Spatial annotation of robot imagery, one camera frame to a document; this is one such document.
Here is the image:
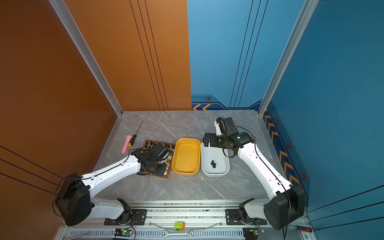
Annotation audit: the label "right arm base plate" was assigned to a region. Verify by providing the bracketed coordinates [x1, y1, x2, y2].
[225, 209, 267, 226]

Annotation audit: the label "aluminium left corner post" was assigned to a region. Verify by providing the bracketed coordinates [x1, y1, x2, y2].
[49, 0, 123, 117]

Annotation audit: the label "yellow plastic tray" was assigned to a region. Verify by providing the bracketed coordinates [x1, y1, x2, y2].
[172, 138, 201, 177]

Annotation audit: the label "green circuit board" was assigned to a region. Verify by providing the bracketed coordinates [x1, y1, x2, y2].
[114, 228, 134, 238]

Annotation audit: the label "silver wrench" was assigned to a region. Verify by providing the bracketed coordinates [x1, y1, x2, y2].
[162, 230, 195, 238]

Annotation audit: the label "green orange small box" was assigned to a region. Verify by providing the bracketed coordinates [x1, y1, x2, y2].
[174, 222, 185, 230]

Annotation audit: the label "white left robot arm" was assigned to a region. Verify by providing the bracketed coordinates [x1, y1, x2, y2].
[54, 144, 170, 227]

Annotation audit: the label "white plastic tray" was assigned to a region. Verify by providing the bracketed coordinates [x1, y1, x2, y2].
[201, 143, 230, 177]

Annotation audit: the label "brown chessboard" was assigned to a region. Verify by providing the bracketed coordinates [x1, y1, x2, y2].
[143, 140, 175, 179]

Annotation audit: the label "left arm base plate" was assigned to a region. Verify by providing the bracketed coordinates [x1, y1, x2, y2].
[104, 209, 147, 226]

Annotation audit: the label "red handled ratchet tool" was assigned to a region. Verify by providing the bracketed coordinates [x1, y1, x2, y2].
[288, 225, 313, 233]

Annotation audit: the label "black chess pieces on board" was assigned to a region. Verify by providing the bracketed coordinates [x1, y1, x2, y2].
[145, 141, 175, 150]

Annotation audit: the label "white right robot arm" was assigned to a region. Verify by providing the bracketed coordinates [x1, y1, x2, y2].
[202, 118, 306, 231]

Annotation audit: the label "aluminium right corner post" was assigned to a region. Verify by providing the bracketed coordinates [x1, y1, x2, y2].
[258, 0, 319, 117]

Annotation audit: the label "aluminium corner post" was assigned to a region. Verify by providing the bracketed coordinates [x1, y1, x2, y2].
[49, 0, 123, 117]
[258, 0, 319, 117]

